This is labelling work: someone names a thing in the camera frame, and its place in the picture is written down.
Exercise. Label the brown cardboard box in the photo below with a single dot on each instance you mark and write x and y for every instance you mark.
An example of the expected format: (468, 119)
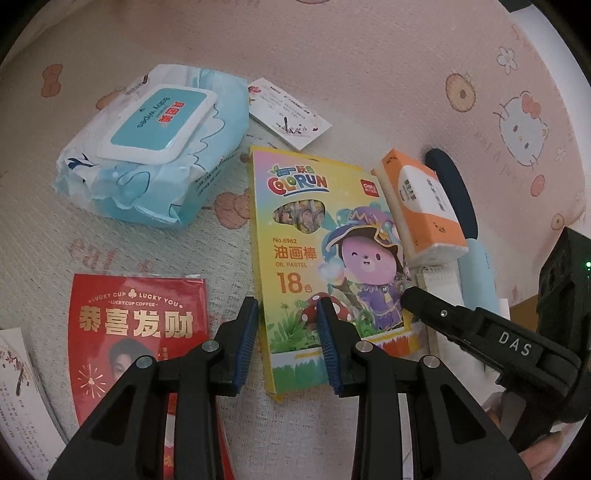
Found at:
(525, 313)

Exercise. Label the white printed paper sheet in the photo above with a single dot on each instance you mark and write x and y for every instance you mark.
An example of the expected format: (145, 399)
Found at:
(28, 424)

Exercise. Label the pink hello kitty blanket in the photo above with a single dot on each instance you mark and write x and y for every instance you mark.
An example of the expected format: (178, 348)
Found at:
(467, 77)

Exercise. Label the orange white tissue pack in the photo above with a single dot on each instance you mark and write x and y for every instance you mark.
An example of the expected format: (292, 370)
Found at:
(429, 229)

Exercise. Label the white floral card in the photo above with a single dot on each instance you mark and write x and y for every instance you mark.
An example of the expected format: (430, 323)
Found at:
(290, 119)

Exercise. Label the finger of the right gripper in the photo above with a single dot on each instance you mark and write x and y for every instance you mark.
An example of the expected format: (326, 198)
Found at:
(465, 327)

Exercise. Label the dark navy glasses case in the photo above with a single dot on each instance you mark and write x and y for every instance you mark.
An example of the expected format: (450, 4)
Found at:
(456, 190)

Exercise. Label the white spiral notepad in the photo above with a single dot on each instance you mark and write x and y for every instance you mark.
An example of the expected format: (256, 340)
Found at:
(442, 281)

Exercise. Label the blue baby wipes pack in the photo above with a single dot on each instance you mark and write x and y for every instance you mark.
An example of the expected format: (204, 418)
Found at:
(153, 153)

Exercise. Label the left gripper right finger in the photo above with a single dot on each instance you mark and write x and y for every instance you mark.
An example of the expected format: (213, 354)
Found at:
(452, 436)

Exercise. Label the red coffee flyer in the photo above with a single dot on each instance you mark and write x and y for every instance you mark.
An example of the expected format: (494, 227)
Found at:
(122, 333)

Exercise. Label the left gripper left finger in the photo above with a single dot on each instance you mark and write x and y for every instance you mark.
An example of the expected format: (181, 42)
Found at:
(184, 392)

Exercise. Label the light blue box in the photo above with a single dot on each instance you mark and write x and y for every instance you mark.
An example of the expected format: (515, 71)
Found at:
(477, 278)

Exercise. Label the person's right hand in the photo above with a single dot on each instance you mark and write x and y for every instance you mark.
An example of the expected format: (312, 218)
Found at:
(541, 457)

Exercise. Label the colorful oil pastel box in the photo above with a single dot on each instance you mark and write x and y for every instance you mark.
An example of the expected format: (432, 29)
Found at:
(323, 229)

